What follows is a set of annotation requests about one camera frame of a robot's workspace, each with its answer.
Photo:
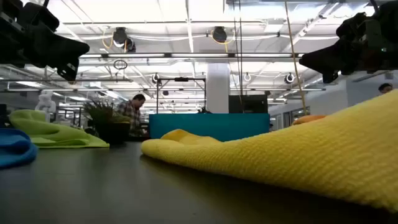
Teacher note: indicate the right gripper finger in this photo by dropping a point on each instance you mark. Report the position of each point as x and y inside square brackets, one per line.
[332, 57]
[330, 77]

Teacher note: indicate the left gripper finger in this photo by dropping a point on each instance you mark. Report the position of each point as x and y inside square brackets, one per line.
[70, 71]
[62, 48]

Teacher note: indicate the orange microfiber towel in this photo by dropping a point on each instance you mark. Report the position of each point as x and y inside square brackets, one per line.
[308, 119]

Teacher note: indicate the yellow microfiber towel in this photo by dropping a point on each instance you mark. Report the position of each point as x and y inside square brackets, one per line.
[280, 155]

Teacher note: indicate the blue microfiber towel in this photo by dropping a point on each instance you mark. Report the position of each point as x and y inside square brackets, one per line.
[15, 147]

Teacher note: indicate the teal plastic bin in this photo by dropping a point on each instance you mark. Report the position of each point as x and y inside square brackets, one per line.
[217, 124]

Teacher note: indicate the green microfiber towel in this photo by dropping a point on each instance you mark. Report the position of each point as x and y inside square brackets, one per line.
[56, 133]

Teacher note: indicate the person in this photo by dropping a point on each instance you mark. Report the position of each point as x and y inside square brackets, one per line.
[132, 115]
[385, 88]

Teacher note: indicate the small potted green plant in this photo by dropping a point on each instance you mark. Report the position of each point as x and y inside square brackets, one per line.
[109, 130]

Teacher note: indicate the black box cabinet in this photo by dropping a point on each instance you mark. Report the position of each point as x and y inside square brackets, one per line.
[247, 104]

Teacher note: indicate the white square pillar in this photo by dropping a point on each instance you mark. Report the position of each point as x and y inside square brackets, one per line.
[217, 90]

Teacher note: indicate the long ceiling light bar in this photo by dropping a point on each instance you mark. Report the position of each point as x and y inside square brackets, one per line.
[199, 55]

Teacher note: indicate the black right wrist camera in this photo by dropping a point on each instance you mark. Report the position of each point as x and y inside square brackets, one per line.
[351, 28]

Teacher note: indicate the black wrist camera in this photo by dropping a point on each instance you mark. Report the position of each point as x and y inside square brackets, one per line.
[351, 28]
[38, 17]

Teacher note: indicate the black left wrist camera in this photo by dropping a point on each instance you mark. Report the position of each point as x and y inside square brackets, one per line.
[38, 17]

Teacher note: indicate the black metal frame stand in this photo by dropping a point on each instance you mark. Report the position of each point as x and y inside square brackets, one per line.
[181, 79]

